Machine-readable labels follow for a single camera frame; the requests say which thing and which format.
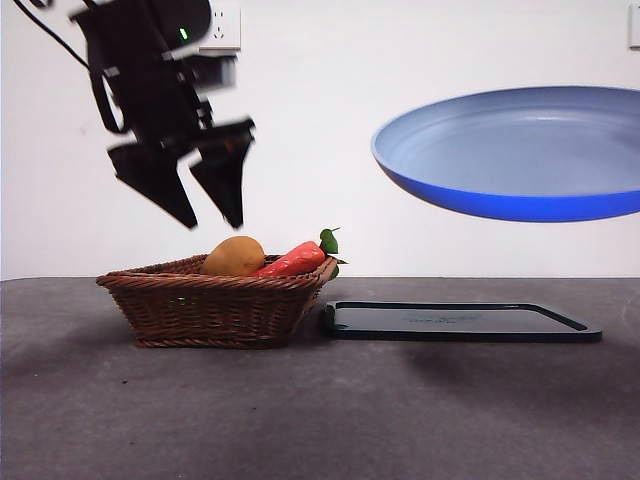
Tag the white wall socket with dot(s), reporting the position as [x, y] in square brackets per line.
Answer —
[227, 25]

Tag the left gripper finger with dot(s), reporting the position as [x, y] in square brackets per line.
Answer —
[225, 170]
[155, 180]

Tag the brown wicker basket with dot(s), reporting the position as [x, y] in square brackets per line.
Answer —
[210, 310]

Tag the blue round plate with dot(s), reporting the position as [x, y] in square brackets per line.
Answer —
[500, 150]

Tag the orange carrot with green leaves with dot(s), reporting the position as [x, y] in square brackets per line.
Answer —
[295, 260]

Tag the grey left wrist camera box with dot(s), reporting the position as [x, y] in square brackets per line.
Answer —
[217, 72]

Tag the white wall plate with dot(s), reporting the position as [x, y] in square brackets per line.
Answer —
[635, 27]

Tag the dark green rectangular tray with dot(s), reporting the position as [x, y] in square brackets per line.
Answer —
[450, 322]

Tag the yellow-brown potato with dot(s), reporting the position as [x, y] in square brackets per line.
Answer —
[234, 256]

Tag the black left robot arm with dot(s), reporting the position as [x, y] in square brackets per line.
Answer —
[140, 90]

